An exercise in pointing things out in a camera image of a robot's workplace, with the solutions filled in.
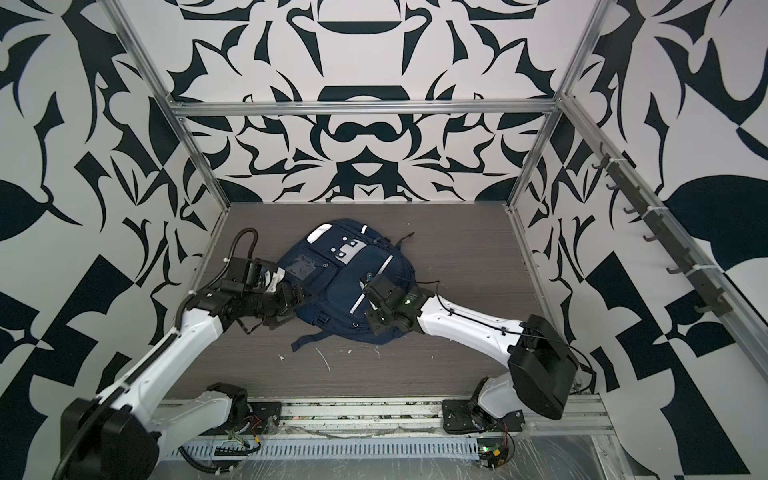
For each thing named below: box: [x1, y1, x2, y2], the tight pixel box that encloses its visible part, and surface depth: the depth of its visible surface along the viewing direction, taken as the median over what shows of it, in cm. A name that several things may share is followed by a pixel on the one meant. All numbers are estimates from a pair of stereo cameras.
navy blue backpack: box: [277, 219, 417, 351], surface depth 93 cm
